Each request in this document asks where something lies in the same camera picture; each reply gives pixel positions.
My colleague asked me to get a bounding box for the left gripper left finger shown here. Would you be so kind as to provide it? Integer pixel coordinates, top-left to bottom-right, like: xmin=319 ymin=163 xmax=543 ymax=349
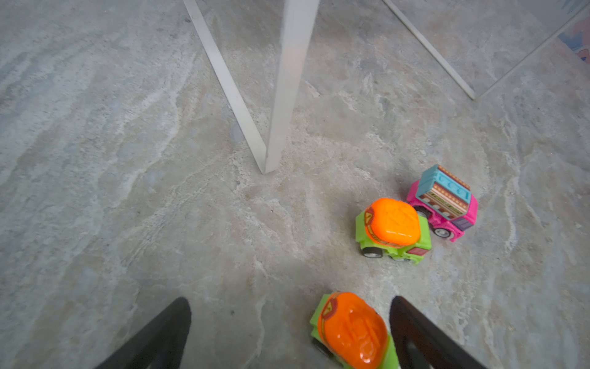
xmin=98 ymin=297 xmax=191 ymax=368

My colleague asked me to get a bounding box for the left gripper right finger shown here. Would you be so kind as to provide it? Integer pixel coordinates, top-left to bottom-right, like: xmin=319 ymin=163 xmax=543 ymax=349
xmin=389 ymin=296 xmax=486 ymax=369

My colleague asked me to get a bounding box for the green orange toy truck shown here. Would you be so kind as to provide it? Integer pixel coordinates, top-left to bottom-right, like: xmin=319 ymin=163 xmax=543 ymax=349
xmin=355 ymin=198 xmax=432 ymax=264
xmin=310 ymin=292 xmax=399 ymax=369

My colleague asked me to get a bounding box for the pink toy truck blue top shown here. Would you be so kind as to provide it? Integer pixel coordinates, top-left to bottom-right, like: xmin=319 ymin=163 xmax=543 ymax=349
xmin=407 ymin=165 xmax=479 ymax=242

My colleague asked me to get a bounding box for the wooden two-tier shelf white frame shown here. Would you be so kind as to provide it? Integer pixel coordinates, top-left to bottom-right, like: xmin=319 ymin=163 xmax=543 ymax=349
xmin=184 ymin=1 xmax=589 ymax=175

